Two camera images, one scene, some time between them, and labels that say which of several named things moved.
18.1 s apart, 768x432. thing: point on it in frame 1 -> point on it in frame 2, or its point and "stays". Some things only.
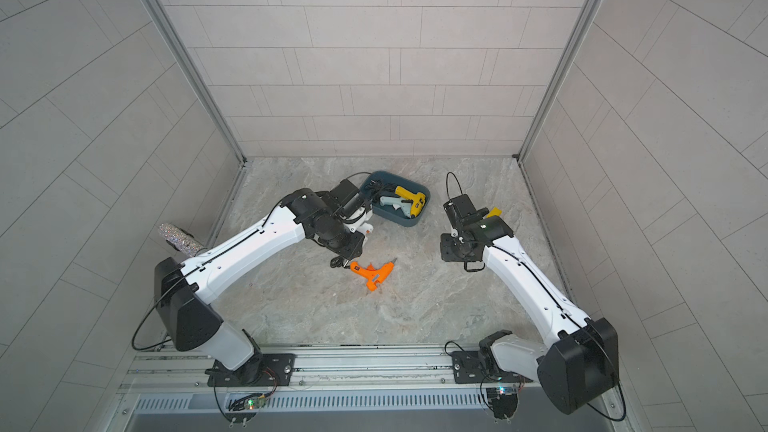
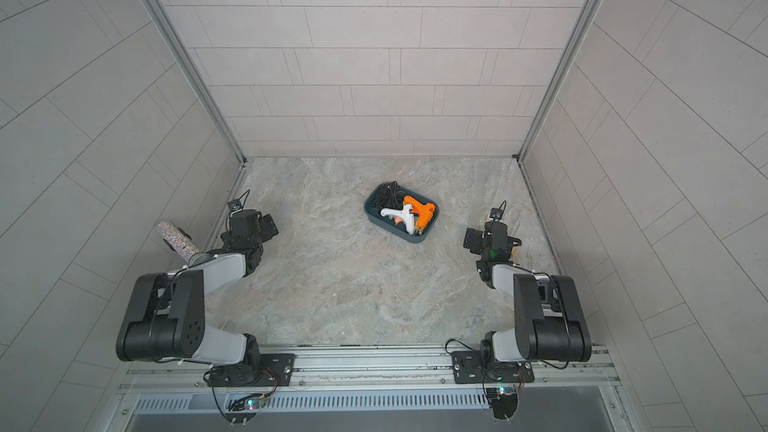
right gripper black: (446, 253) -> (476, 246)
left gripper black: (353, 250) -> (263, 227)
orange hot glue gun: (373, 276) -> (425, 212)
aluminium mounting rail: (320, 368) stays
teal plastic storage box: (387, 213) -> (398, 212)
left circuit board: (242, 410) stays
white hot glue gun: (361, 224) -> (405, 213)
